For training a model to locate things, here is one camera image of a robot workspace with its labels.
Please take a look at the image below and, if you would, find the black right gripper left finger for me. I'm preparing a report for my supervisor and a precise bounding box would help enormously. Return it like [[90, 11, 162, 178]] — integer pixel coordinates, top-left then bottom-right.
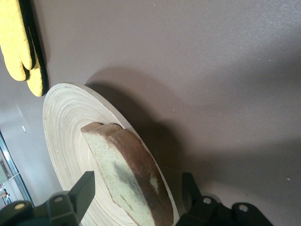
[[0, 171, 96, 226]]

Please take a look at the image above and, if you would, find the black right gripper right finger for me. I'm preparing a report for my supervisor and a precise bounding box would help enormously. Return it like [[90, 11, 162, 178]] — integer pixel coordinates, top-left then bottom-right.
[[178, 173, 275, 226]]

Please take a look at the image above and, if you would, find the bread slice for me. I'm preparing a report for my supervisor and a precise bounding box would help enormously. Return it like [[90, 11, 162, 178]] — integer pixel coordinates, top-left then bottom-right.
[[80, 122, 174, 226]]

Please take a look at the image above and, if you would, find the round wooden plate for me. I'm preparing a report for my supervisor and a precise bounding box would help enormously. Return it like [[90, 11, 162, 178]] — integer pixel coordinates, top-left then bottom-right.
[[43, 82, 181, 226]]

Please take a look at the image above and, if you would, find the yellow quilted oven mitt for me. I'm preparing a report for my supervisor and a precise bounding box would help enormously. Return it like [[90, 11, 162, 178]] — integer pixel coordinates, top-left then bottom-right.
[[0, 0, 36, 81], [18, 0, 49, 97]]

